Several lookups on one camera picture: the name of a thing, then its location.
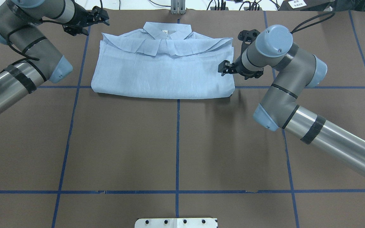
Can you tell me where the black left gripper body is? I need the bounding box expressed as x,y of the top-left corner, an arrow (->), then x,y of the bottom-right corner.
74,8 -> 95,27

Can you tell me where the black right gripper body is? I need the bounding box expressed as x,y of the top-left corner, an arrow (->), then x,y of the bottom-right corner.
235,57 -> 264,79

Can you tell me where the light blue button shirt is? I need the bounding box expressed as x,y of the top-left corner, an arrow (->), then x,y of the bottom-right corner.
91,22 -> 235,99

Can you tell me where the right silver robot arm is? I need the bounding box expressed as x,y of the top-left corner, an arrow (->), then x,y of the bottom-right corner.
218,24 -> 365,179

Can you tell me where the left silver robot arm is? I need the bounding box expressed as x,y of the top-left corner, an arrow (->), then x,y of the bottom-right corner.
0,0 -> 109,114

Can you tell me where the black label box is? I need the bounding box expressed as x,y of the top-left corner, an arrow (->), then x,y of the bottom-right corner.
278,0 -> 335,11

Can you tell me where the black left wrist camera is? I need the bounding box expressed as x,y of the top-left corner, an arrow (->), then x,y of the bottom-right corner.
62,25 -> 89,36

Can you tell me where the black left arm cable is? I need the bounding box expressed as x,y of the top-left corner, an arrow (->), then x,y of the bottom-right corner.
6,19 -> 75,62

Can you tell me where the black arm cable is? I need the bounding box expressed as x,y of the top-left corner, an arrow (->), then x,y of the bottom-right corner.
6,19 -> 75,62
290,12 -> 336,34

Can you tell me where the grey aluminium frame post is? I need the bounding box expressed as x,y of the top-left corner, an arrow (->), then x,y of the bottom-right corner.
170,0 -> 186,15

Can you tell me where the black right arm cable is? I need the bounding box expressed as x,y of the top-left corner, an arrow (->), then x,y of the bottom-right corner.
290,12 -> 336,34

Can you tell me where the white camera column base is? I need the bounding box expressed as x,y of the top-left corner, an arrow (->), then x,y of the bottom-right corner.
134,218 -> 218,228

